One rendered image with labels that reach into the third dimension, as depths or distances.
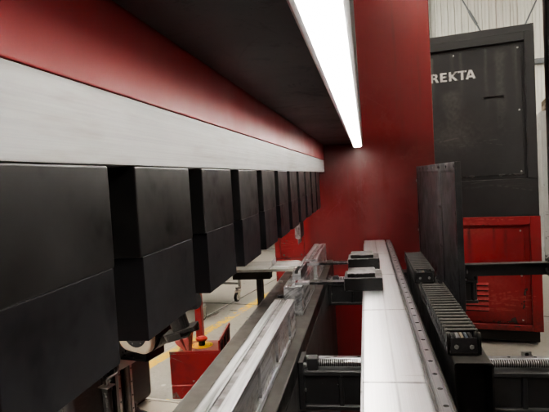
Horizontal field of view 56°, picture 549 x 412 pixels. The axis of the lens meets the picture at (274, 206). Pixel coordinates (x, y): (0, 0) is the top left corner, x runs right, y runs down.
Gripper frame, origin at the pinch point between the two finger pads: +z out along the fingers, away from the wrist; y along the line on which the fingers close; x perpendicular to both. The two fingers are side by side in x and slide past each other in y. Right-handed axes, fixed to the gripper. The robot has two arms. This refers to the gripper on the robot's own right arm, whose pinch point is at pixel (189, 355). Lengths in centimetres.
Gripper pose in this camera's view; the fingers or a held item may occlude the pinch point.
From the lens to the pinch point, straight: 173.9
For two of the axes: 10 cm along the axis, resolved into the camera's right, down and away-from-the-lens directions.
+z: 3.1, 9.5, 0.4
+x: 0.7, -0.7, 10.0
